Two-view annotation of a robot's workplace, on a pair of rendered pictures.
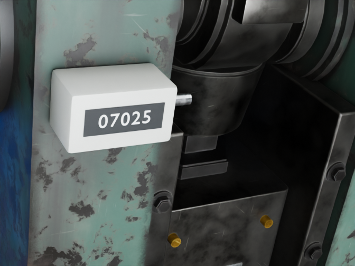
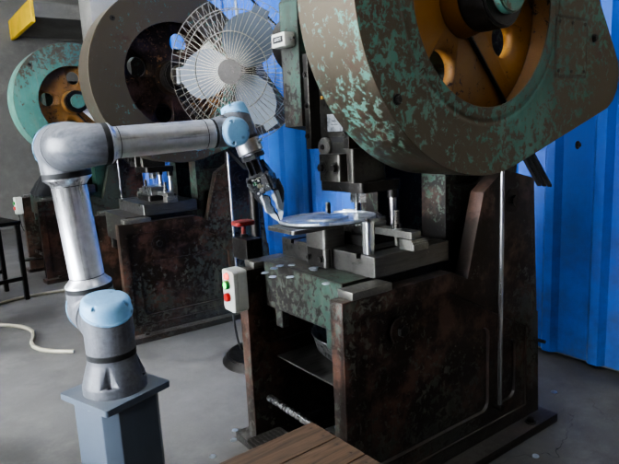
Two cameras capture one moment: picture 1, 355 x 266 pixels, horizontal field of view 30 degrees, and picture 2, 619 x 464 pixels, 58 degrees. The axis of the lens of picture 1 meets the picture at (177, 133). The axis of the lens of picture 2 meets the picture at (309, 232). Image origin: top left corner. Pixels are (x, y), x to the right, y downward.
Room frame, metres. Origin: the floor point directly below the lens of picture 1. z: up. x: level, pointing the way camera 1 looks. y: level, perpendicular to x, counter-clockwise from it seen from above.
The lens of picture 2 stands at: (0.27, -1.72, 1.05)
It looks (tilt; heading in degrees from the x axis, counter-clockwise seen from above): 10 degrees down; 85
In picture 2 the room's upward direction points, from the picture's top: 3 degrees counter-clockwise
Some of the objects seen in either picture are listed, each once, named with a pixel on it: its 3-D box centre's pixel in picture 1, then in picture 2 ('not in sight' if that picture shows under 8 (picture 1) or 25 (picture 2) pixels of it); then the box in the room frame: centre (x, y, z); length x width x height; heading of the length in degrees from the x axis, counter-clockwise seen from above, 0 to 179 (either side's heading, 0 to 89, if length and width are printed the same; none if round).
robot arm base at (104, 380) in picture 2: not in sight; (113, 367); (-0.11, -0.38, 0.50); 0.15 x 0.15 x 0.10
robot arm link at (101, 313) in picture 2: not in sight; (107, 321); (-0.11, -0.37, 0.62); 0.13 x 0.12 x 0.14; 119
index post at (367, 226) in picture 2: not in sight; (367, 236); (0.56, -0.23, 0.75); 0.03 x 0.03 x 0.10; 31
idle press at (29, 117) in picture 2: not in sight; (107, 161); (-0.95, 3.15, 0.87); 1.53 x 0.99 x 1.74; 34
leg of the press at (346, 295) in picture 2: not in sight; (458, 327); (0.84, -0.17, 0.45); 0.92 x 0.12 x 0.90; 31
